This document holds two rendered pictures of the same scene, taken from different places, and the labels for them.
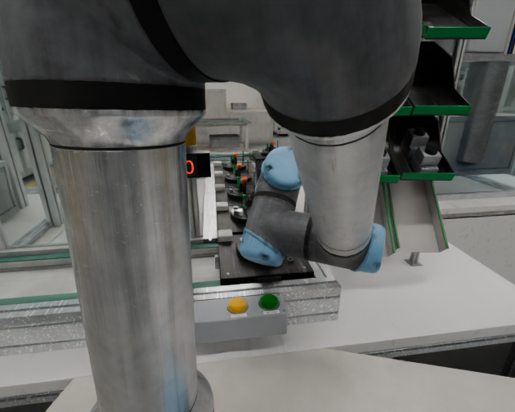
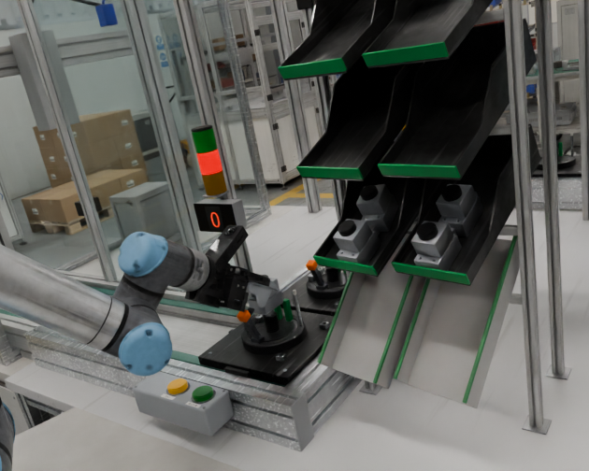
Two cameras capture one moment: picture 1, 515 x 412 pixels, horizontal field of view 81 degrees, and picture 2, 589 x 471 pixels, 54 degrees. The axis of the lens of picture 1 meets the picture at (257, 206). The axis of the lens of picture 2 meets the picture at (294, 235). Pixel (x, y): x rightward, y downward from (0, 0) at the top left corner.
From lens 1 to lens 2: 90 cm
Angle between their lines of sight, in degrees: 44
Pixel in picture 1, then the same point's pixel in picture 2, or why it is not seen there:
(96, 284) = not seen: outside the picture
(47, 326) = (77, 358)
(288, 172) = (128, 259)
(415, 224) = (461, 349)
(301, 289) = (250, 393)
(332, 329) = (280, 459)
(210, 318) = (148, 391)
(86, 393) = (69, 421)
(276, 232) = not seen: hidden behind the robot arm
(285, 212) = (125, 297)
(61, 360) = (81, 391)
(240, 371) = (161, 455)
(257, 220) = not seen: hidden behind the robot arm
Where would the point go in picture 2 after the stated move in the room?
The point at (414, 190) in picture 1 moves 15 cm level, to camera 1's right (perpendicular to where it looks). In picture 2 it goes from (491, 289) to (588, 306)
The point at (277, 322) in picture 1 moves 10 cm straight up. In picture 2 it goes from (198, 418) to (185, 373)
